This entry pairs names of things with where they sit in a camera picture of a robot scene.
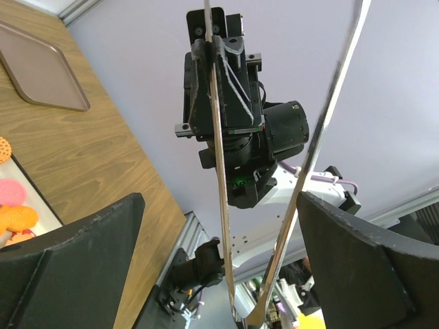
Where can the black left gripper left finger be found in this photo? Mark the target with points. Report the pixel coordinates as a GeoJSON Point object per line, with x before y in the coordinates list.
{"type": "Point", "coordinates": [72, 277]}

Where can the white strawberry tray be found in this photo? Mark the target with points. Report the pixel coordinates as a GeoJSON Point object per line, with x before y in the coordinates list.
{"type": "Point", "coordinates": [47, 219]}

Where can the pink sandwich cookie right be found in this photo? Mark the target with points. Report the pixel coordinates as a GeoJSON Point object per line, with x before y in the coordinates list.
{"type": "Point", "coordinates": [13, 193]}

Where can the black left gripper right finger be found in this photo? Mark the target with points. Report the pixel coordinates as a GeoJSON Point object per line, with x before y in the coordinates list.
{"type": "Point", "coordinates": [367, 276]}

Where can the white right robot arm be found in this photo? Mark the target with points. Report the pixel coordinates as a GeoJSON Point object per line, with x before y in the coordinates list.
{"type": "Point", "coordinates": [261, 152]}

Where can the gold tin lid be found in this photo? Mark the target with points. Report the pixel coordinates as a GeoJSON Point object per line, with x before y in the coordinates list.
{"type": "Point", "coordinates": [39, 71]}

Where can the round biscuit right edge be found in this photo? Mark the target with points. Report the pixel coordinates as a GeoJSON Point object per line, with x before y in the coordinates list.
{"type": "Point", "coordinates": [5, 150]}

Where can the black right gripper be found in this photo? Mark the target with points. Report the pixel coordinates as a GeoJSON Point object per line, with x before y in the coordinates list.
{"type": "Point", "coordinates": [236, 76]}

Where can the orange fish cookie lower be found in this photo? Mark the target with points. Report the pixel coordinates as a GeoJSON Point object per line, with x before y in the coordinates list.
{"type": "Point", "coordinates": [17, 218]}

